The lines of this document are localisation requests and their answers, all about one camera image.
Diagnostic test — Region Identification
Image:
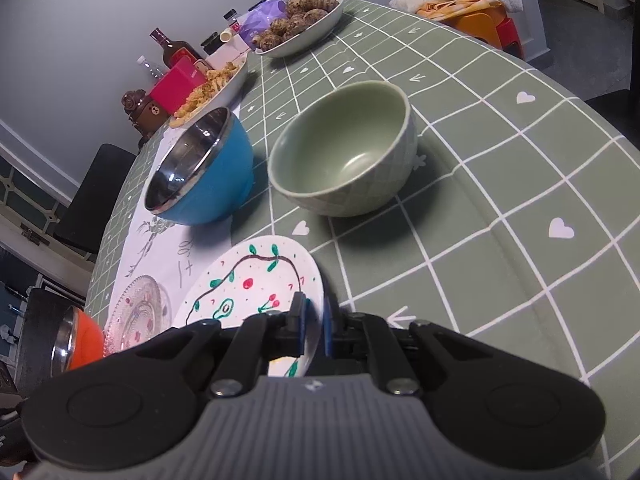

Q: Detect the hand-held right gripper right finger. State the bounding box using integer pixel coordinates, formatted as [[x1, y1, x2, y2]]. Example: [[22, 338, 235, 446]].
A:
[[322, 297, 506, 397]]

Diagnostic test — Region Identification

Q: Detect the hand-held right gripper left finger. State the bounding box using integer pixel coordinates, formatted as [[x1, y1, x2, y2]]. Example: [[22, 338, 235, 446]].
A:
[[107, 292, 313, 398]]

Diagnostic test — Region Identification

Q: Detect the white painted plate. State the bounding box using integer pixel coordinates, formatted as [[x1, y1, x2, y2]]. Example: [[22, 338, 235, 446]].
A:
[[171, 235, 325, 378]]

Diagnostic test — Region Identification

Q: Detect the stainless steel bowl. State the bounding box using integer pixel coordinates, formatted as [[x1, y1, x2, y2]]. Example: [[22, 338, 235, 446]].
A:
[[144, 106, 255, 226]]

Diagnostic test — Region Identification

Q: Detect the orange steel bowl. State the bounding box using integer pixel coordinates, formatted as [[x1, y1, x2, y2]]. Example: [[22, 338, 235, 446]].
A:
[[50, 307, 107, 373]]

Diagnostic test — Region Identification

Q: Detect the white printed table runner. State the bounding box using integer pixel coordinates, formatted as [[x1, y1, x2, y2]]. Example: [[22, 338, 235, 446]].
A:
[[102, 55, 261, 341]]

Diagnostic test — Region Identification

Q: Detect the clear glass painted plate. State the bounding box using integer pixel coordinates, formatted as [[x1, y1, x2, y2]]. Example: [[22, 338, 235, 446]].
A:
[[102, 275, 172, 358]]

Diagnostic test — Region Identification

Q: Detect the green ceramic bowl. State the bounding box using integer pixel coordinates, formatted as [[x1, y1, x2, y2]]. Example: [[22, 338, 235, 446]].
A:
[[267, 80, 418, 217]]

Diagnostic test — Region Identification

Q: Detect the green checked tablecloth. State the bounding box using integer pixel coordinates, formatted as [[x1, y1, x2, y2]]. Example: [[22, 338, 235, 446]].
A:
[[85, 0, 640, 480]]

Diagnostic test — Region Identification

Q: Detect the plate of fries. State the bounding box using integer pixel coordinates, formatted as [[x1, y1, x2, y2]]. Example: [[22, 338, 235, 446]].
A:
[[169, 55, 249, 129]]

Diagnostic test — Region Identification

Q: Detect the red box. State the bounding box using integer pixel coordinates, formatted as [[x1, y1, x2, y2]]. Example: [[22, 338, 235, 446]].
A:
[[148, 56, 210, 116]]

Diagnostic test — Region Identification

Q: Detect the white box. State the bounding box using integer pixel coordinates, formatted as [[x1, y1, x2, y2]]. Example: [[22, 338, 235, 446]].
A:
[[205, 40, 251, 70]]

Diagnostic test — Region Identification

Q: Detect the plate of taro roots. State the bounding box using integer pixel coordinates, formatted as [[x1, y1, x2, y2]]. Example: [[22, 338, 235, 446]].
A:
[[252, 0, 345, 58]]

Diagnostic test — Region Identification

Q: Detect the clear plastic bottle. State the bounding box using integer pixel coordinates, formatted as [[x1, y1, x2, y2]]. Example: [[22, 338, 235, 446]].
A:
[[135, 55, 166, 81]]

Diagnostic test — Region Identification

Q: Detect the dark liquor bottle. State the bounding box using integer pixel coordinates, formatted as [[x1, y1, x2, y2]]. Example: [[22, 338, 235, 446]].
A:
[[149, 27, 207, 68]]

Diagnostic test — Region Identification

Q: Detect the purple bag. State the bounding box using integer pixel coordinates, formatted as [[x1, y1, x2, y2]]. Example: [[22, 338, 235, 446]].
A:
[[239, 0, 288, 51]]

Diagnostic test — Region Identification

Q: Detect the orange stool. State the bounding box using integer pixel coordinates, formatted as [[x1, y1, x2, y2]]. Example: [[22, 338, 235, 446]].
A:
[[447, 5, 526, 58]]

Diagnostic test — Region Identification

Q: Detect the orange striped cloth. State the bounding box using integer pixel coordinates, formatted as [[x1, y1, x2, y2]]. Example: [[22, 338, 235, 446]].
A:
[[417, 0, 503, 22]]

